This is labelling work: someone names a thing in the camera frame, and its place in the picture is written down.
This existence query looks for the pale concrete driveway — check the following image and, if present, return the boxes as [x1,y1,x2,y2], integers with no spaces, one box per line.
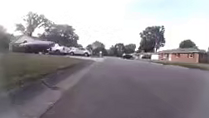
[65,55,106,63]

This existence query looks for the row of trees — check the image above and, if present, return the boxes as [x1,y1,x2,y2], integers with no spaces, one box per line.
[85,39,138,58]

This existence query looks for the dark car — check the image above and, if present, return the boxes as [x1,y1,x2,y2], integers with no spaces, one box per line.
[120,53,135,61]

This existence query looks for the silver car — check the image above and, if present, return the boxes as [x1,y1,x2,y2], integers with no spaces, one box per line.
[68,46,93,58]

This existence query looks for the grey asphalt road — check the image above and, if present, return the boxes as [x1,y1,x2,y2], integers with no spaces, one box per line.
[36,54,209,118]

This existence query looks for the white car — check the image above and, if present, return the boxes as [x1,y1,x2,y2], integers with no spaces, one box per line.
[47,42,71,57]

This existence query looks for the broad dark tree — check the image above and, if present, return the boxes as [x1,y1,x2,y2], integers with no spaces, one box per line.
[38,23,82,49]

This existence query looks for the tall dark tree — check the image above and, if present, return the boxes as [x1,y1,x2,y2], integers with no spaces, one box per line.
[138,24,168,54]

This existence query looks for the dark covered vehicle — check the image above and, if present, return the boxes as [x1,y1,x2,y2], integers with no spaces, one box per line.
[18,39,56,55]

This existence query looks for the concrete kerb gutter strip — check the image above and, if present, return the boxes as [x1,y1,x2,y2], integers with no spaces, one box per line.
[0,56,95,118]

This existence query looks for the red brick house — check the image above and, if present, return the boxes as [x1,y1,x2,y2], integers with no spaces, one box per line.
[156,46,209,65]

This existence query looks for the bare-limbed tall tree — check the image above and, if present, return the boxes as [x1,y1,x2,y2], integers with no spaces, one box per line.
[14,10,54,38]

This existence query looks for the grass lawn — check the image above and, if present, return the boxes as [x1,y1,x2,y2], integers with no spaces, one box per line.
[0,51,92,96]

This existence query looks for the round tree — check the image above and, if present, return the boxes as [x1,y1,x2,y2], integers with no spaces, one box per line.
[178,39,199,50]

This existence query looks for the pale house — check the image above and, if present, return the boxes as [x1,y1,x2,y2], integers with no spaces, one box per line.
[8,34,44,54]

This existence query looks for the grass verge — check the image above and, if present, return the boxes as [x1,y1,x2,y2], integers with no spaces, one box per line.
[148,60,209,72]

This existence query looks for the blurred dark bush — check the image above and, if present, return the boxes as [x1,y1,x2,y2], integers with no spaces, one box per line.
[0,23,14,54]

